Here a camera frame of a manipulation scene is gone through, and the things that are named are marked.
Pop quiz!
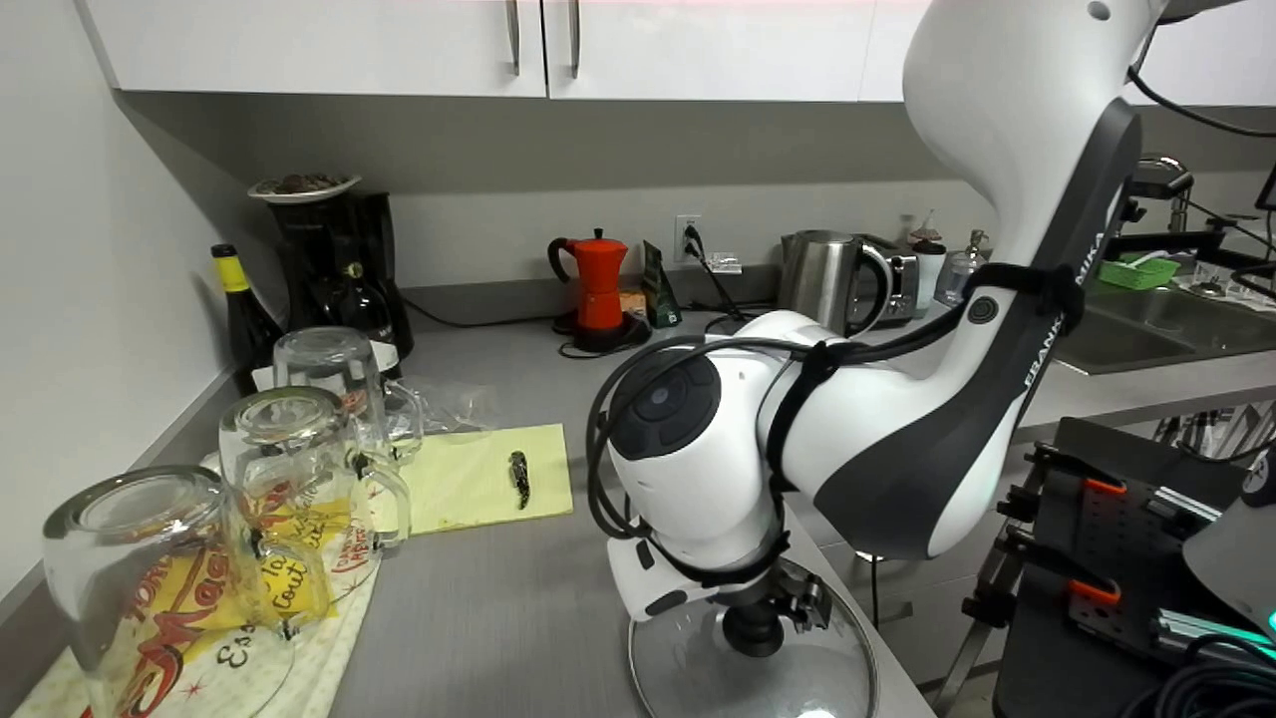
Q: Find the black board on stand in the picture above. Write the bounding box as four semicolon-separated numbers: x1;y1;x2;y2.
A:
988;413;1258;718

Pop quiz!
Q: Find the clear soap bottle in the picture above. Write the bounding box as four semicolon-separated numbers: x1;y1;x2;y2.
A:
957;227;1001;291

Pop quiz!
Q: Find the stainless steel sink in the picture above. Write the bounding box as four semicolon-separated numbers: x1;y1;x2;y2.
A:
1052;277;1276;378

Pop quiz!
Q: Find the black camera on stand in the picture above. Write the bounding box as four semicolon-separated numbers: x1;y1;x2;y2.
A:
1113;146;1276;284

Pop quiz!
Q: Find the clear glass mug with handle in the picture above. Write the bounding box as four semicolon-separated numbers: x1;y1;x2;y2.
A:
213;388;419;631

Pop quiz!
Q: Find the small clear glass mug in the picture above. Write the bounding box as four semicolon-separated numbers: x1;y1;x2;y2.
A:
268;321;426;464

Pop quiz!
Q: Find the yellow notepad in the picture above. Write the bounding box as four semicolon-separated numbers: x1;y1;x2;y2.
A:
395;418;580;543

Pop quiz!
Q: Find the dark green bottle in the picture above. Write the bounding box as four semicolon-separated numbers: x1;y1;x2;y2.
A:
640;234;688;332

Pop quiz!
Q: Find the red moka pot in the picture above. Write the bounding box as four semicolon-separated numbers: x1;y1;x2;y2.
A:
541;227;636;337

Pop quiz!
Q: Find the green sponge holder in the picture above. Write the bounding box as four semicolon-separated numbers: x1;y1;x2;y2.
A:
1094;251;1190;300

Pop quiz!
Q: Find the silver cabinet handle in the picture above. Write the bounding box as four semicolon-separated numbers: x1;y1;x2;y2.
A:
504;0;527;78
564;0;585;78

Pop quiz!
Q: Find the black clamp orange trigger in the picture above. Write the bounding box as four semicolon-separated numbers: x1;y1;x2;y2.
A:
1001;527;1129;618

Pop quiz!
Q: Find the white wall outlet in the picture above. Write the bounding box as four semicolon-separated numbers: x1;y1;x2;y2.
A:
672;212;712;261

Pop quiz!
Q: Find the black round trivet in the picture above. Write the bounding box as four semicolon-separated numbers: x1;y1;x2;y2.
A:
549;305;658;364

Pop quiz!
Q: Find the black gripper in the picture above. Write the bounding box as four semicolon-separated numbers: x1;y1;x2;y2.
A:
717;555;843;667

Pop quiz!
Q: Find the white cabinet door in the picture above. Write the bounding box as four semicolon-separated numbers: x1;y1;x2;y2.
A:
74;0;549;98
541;0;1276;113

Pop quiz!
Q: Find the stainless electric kettle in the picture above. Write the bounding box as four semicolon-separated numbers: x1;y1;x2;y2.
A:
775;227;896;337

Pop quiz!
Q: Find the black coffee maker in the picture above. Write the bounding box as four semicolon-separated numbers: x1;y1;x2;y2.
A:
242;170;419;366

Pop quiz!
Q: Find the teal cable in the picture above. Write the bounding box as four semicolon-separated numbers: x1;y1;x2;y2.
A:
1153;600;1276;718

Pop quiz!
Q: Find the dark wine bottle yellow foil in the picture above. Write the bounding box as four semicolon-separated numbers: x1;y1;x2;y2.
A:
209;244;284;398

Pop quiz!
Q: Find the red-handled tool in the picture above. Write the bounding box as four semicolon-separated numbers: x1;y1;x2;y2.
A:
1017;442;1137;513

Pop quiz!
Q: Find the glass pot lid black knob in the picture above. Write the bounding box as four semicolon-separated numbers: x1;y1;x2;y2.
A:
621;593;880;718

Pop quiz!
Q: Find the silver toaster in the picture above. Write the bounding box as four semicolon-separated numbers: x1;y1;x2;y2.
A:
866;234;953;328

